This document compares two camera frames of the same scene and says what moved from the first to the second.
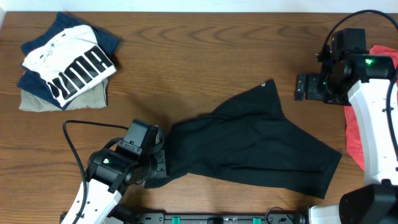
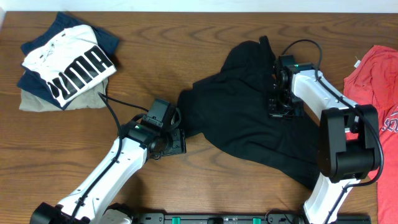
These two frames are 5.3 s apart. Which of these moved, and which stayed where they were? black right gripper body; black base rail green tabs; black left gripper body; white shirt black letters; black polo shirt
Moved: black polo shirt; black left gripper body; black right gripper body
Stayed: black base rail green tabs; white shirt black letters
